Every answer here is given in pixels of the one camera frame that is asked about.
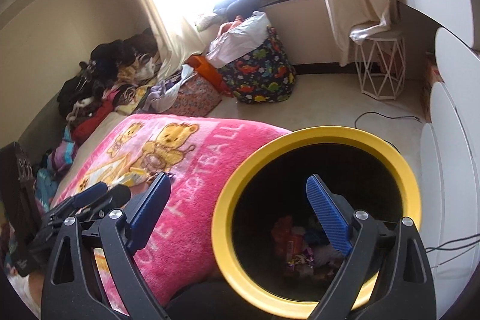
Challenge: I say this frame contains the dark jacket on sill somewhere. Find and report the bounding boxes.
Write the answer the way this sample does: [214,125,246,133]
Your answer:
[213,0,263,21]

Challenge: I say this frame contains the yellow white snack bag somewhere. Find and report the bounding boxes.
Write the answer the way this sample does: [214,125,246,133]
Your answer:
[111,171,150,188]

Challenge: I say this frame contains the black floor cable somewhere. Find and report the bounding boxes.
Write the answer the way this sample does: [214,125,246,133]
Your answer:
[354,111,423,152]

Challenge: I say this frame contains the pink bear blanket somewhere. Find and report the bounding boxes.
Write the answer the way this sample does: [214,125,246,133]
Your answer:
[53,115,287,305]

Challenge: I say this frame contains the white wire side table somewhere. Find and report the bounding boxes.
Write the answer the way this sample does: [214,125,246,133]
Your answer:
[354,28,406,101]

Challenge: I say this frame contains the white plastic bag in basket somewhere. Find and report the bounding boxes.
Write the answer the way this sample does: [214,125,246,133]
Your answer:
[206,11,271,69]

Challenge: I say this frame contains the purple snack wrapper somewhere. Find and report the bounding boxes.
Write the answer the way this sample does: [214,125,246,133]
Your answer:
[287,247,315,277]

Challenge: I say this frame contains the yellow rim trash bin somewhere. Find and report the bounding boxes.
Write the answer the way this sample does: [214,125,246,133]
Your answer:
[211,126,422,319]

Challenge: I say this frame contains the red white candy wrapper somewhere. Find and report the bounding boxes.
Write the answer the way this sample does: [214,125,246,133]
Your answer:
[271,216,303,262]

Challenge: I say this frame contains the floral fabric bag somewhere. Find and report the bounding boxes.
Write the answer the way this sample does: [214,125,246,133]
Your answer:
[165,74,222,117]

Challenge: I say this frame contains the dinosaur print laundry basket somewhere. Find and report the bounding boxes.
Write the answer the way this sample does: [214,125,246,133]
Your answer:
[218,26,296,104]

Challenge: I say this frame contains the person's left hand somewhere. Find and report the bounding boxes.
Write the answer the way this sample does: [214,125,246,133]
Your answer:
[24,271,45,311]

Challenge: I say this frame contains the orange bag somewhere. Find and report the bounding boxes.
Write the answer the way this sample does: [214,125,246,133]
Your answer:
[185,54,232,97]

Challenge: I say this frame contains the pile of dark clothes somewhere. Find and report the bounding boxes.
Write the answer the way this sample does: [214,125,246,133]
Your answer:
[57,28,162,145]

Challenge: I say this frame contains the striped purple blue cloth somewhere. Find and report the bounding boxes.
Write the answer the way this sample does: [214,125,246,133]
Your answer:
[47,126,78,175]

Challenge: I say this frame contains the grey white clothes heap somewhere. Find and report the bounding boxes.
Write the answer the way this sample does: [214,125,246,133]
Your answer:
[142,64,195,114]

